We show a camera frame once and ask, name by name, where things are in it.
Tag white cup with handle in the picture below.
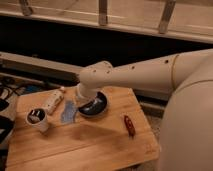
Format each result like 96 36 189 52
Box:
26 108 49 133

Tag metal bracket middle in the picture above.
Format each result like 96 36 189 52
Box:
98 0 108 26

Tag black cables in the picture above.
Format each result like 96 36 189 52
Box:
0 76 26 141

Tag wooden cutting board table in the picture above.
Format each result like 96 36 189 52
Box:
6 87 159 171

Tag metal bracket right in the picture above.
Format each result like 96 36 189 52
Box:
158 0 176 34

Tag blue cloth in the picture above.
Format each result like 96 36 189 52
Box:
61 101 77 124

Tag dark ceramic bowl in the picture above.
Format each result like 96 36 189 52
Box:
78 92 107 117

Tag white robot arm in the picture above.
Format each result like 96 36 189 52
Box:
76 49 213 171

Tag metal bracket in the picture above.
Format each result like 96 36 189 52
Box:
158 0 176 34
98 0 108 26

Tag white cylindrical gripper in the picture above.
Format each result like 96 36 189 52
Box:
75 83 100 107

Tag red pocket knife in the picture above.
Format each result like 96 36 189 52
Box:
124 115 136 137

